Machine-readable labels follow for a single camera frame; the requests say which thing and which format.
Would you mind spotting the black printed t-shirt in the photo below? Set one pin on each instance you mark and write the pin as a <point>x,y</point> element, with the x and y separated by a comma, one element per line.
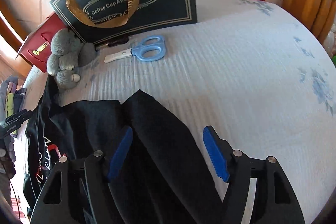
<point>164,178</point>

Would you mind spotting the red paper shopping bag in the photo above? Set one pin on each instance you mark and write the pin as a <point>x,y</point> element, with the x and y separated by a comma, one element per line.
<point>36,47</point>

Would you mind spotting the blue handled scissors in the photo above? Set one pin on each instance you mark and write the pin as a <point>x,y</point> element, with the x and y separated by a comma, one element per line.
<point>151,48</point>

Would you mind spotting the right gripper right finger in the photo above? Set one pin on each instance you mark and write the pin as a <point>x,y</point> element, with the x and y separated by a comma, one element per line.
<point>275,200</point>

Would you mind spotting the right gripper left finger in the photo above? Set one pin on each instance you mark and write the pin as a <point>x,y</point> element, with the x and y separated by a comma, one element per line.
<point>77,191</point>

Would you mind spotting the grey plush bunny toy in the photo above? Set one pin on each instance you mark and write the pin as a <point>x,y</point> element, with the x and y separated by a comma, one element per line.
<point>68,54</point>

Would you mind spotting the white striped bed sheet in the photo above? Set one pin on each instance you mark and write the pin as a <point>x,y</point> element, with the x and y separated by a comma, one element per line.
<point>249,69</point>

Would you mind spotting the stack of folded clothes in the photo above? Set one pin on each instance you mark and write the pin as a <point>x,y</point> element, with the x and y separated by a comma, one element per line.
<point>11,98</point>

